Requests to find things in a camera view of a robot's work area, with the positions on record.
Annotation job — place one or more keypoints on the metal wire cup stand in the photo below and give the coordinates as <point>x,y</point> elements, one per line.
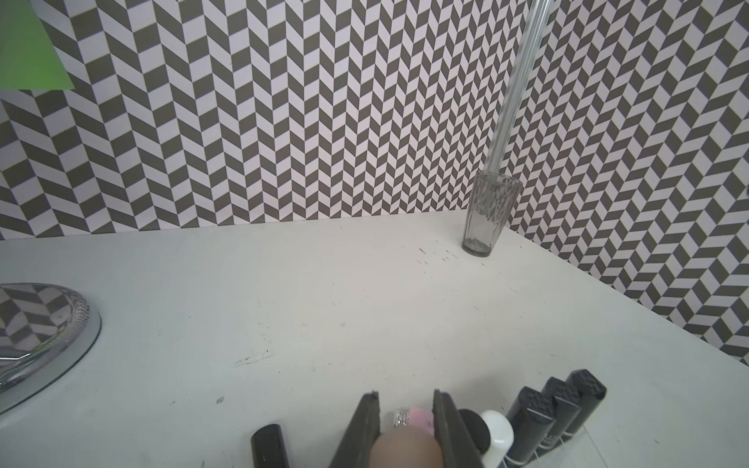
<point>45,332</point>

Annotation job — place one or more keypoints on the clear acrylic lipstick organizer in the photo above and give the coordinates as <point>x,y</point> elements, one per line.
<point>579,451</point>

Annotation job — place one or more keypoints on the black lipstick silver band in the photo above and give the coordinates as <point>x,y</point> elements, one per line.
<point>566,404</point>

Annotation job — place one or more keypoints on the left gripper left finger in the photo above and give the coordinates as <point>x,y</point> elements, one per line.
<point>355,448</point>

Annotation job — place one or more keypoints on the grey glass tumbler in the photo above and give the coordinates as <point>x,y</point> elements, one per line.
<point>492,199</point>

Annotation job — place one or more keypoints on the green plastic goblet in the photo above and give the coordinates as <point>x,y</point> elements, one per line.
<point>29,61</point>

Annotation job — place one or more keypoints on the clear white lipstick tube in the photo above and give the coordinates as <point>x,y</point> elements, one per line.
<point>501,438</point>

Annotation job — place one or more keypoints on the pink blue lipstick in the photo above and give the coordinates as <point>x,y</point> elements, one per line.
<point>414,417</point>

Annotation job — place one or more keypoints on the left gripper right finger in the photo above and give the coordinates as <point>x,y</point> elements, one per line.
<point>451,433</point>

